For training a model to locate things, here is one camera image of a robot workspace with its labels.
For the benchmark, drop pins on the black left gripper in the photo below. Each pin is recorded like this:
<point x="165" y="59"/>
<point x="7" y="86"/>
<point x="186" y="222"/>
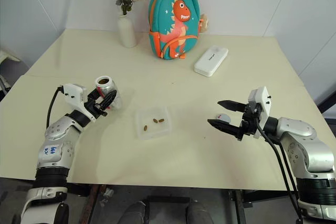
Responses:
<point x="93" y="106"/>

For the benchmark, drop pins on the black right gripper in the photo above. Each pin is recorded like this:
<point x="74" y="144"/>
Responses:
<point x="250" y="120"/>

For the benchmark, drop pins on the white jar lid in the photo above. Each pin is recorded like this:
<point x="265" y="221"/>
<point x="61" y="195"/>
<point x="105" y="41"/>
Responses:
<point x="223" y="117"/>

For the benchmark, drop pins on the white red-labelled tube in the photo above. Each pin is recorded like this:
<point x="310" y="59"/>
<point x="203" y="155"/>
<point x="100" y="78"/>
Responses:
<point x="110" y="87"/>

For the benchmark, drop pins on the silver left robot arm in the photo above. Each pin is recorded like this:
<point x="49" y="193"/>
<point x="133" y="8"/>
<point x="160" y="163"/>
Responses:
<point x="57" y="130"/>

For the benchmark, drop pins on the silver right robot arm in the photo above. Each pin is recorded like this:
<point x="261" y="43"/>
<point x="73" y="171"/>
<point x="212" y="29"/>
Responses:
<point x="309" y="150"/>

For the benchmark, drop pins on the clear plastic tray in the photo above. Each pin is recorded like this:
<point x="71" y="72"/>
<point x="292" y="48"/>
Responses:
<point x="153" y="132"/>

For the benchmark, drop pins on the white rectangular case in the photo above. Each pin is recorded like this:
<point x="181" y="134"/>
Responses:
<point x="211" y="61"/>

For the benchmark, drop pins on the white ceramic vase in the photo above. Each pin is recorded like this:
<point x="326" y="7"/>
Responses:
<point x="126" y="32"/>

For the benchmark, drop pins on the black metal table leg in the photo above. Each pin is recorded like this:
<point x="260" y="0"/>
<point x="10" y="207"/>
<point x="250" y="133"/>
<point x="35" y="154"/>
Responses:
<point x="240" y="208"/>

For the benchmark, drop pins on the dark equipment beside table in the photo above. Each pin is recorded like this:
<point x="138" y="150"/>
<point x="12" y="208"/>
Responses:
<point x="10" y="77"/>

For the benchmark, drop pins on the beige plush toy pendant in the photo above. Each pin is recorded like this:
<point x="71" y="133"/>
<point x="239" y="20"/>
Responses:
<point x="205" y="23"/>

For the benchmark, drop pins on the clear plastic wrapper scrap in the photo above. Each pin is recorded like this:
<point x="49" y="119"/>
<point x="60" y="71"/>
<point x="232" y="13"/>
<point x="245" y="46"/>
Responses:
<point x="106" y="195"/>

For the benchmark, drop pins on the teal dinosaur backpack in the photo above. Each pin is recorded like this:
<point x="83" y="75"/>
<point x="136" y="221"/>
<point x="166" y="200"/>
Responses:
<point x="174" y="24"/>

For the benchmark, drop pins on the rusty brown metal bar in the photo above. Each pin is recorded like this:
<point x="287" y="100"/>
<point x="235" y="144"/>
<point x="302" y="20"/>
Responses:
<point x="90" y="205"/>

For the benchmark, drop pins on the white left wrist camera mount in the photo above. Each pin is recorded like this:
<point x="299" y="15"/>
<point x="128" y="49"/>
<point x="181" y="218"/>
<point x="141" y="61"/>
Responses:
<point x="74" y="91"/>

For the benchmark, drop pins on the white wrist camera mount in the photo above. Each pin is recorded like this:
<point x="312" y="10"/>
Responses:
<point x="74" y="91"/>
<point x="265" y="100"/>

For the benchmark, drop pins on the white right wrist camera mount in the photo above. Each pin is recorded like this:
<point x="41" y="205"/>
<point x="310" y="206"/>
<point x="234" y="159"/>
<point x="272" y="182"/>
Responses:
<point x="265" y="100"/>

